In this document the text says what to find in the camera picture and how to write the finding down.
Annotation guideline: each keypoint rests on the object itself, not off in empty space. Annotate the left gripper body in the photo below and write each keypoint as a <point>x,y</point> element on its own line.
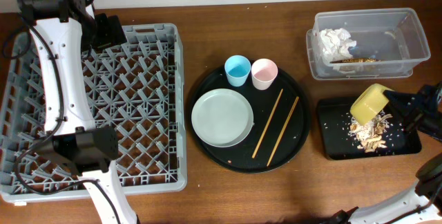
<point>108,31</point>

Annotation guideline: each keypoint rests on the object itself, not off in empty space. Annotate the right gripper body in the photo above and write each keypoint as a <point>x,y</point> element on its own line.
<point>410,110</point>

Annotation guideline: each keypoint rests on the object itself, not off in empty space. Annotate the yellow plastic bowl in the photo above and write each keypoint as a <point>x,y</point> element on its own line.
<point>369,104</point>

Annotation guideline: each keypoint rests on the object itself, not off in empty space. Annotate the food scraps and rice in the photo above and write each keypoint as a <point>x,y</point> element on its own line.
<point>369,136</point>

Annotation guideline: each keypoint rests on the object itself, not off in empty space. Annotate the gold snack wrapper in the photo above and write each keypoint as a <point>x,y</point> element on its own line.
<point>355,60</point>

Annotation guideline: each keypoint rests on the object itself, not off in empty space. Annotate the white paper napkin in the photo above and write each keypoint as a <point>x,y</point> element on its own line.
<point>335,44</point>

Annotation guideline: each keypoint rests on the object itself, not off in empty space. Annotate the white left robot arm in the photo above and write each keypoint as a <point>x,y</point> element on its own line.
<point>62,30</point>

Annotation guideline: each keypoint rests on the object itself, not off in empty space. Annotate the clear plastic waste bin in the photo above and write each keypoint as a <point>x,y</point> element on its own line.
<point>394,36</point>

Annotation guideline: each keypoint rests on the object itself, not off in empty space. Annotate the grey plastic dishwasher rack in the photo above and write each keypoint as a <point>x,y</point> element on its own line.
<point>136,88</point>

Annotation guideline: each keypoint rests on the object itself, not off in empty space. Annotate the black rectangular tray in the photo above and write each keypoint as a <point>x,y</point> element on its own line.
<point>341,143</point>

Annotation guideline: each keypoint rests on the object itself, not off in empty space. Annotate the wooden chopstick right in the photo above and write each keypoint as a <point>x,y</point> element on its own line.
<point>275,147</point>

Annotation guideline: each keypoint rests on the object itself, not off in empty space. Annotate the wooden chopstick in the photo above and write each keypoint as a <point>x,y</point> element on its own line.
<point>275,147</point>
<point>267,124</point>

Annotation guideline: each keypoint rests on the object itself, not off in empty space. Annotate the round black serving tray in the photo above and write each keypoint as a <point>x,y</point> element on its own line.
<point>239,157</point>

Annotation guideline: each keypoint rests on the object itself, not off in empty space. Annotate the wooden chopstick left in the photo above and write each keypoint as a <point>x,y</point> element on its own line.
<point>267,124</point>

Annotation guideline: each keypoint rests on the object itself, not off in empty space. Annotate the light blue plastic cup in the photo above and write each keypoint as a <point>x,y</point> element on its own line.
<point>237,69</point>

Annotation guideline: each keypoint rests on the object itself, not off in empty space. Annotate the pink plastic cup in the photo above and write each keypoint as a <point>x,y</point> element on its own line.
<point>263,72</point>

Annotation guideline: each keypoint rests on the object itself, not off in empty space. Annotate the grey round plate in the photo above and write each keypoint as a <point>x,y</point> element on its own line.
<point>222,118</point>

